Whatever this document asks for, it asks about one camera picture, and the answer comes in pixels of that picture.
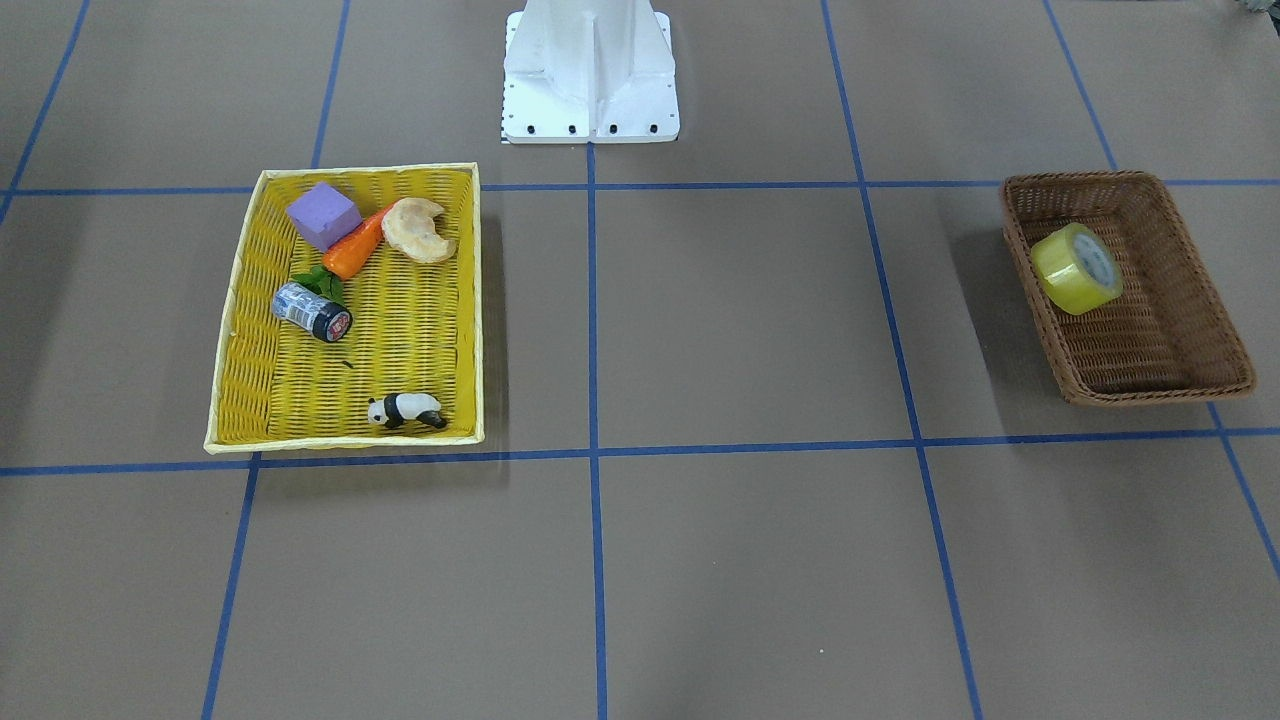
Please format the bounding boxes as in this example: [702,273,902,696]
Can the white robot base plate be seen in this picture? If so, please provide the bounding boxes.
[500,12,684,145]

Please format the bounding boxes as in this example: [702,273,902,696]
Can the yellow-green tape roll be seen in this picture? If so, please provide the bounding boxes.
[1030,222,1124,316]

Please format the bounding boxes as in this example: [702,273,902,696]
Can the purple foam block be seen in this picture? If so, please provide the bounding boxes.
[285,182,364,252]

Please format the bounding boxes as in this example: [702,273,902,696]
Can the yellow woven basket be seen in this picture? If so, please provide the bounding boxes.
[204,161,485,454]

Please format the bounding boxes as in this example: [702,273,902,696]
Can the orange toy carrot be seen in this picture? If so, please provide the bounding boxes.
[291,205,390,305]

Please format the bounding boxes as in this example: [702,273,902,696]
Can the brown wicker basket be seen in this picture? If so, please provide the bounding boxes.
[1001,170,1257,407]

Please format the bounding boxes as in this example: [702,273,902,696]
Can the panda toy figure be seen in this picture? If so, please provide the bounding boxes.
[367,393,448,430]

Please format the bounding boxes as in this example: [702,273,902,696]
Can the toy croissant bread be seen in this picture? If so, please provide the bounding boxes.
[381,197,457,264]

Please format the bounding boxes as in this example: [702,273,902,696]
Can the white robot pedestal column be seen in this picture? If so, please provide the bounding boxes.
[503,0,678,120]

